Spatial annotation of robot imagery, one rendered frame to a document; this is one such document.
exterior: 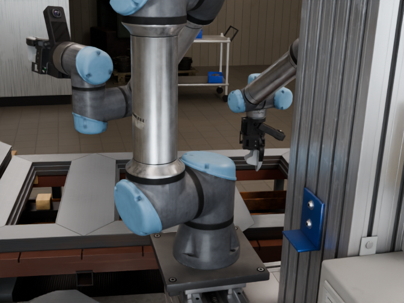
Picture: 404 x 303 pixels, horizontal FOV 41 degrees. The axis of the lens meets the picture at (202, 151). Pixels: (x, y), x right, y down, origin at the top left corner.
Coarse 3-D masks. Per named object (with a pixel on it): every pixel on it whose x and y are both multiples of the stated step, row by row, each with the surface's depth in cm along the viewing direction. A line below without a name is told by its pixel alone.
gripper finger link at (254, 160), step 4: (252, 152) 199; (256, 152) 199; (252, 156) 200; (256, 156) 200; (248, 160) 200; (252, 160) 200; (256, 160) 200; (252, 164) 201; (256, 164) 201; (260, 164) 201; (256, 168) 203
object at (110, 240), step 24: (48, 168) 221; (120, 168) 225; (240, 168) 232; (288, 168) 225; (24, 192) 197; (0, 240) 159; (24, 240) 161; (48, 240) 162; (72, 240) 163; (96, 240) 164; (120, 240) 165; (144, 240) 166
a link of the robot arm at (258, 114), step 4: (248, 112) 194; (252, 112) 193; (256, 112) 193; (260, 112) 193; (264, 112) 194; (248, 116) 195; (252, 116) 194; (256, 116) 193; (260, 116) 193; (264, 116) 194
